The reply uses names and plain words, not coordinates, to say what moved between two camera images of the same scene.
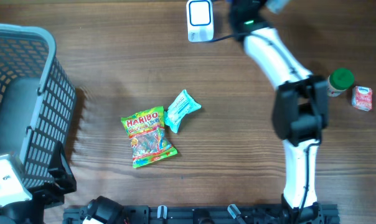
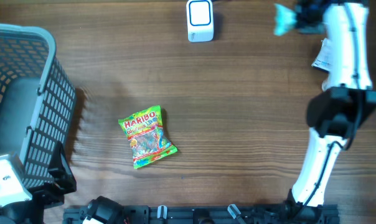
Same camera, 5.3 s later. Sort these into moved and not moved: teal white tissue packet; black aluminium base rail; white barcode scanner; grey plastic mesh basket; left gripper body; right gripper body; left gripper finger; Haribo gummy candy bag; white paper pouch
Moved: teal white tissue packet; white paper pouch; right gripper body
Not moved: left gripper finger; left gripper body; black aluminium base rail; Haribo gummy candy bag; grey plastic mesh basket; white barcode scanner
